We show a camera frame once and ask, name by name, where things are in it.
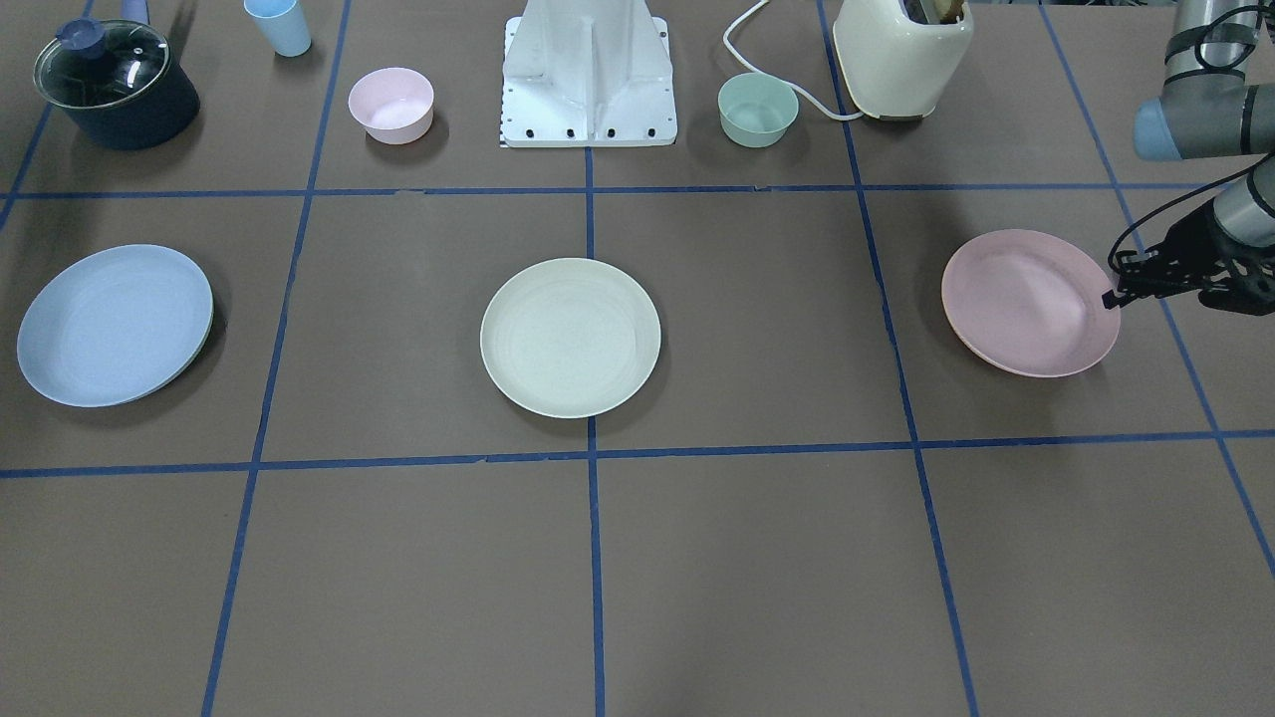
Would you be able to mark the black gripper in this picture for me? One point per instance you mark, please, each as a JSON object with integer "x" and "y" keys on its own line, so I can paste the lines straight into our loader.
{"x": 1191, "y": 242}

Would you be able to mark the pink plate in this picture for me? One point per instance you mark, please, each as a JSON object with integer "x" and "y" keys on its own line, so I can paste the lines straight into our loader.
{"x": 1029, "y": 303}

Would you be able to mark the blue plate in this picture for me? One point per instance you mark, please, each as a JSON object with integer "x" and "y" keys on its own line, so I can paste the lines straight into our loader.
{"x": 115, "y": 326}

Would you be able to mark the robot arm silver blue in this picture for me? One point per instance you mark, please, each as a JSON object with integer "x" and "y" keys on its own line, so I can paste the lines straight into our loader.
{"x": 1207, "y": 108}

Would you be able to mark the cream toaster with bread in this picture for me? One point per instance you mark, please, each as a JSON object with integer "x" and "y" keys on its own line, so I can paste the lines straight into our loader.
{"x": 897, "y": 57}

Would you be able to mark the green bowl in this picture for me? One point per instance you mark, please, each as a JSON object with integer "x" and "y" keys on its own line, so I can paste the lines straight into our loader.
{"x": 755, "y": 110}

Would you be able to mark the cream plate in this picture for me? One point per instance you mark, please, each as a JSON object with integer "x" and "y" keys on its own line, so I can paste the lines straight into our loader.
{"x": 570, "y": 338}

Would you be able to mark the pink bowl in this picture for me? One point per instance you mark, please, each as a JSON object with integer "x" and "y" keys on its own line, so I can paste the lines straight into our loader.
{"x": 394, "y": 105}

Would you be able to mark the light blue cup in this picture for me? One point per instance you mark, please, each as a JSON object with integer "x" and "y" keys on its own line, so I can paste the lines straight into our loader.
{"x": 283, "y": 24}

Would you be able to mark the dark blue lidded pot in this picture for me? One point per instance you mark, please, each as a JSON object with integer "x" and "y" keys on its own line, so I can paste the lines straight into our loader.
{"x": 119, "y": 80}

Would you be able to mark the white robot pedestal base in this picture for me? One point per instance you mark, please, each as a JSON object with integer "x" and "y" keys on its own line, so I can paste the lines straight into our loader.
{"x": 587, "y": 74}

